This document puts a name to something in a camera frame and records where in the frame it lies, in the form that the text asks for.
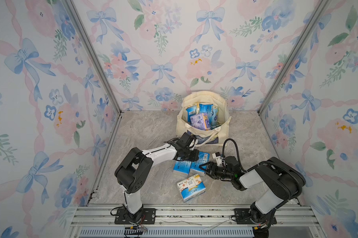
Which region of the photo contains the left aluminium corner post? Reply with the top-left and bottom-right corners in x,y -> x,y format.
62,0 -> 122,115

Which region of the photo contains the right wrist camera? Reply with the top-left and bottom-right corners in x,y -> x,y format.
212,152 -> 226,167

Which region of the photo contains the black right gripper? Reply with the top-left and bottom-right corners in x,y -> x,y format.
199,162 -> 233,180

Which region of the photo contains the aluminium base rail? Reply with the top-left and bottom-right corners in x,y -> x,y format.
70,203 -> 320,228

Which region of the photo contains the grey slotted cable duct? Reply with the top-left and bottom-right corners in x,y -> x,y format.
78,227 -> 254,238

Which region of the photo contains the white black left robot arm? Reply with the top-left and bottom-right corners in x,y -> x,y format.
115,132 -> 199,216

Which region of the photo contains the right aluminium corner post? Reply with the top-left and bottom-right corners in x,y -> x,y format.
257,0 -> 330,116

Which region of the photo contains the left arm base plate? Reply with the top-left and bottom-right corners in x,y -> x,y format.
110,207 -> 156,225

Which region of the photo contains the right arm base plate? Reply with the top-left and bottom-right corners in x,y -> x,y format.
234,207 -> 277,225

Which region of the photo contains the floral orange blue tissue pack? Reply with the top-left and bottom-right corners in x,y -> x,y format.
177,174 -> 206,202

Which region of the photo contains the purple tissue pack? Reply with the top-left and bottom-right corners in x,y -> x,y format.
191,113 -> 210,131

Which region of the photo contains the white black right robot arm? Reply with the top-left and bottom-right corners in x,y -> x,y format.
199,153 -> 306,228

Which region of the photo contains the cream canvas bag starry print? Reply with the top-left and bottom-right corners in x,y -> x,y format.
176,91 -> 231,147

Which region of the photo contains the aluminium corner post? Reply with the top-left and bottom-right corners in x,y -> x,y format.
257,0 -> 330,116
62,0 -> 122,115

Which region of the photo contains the black corrugated cable conduit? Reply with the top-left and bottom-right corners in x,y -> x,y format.
222,138 -> 305,191

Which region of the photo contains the blue tissue pack barcode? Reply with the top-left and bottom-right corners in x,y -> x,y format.
198,103 -> 213,115

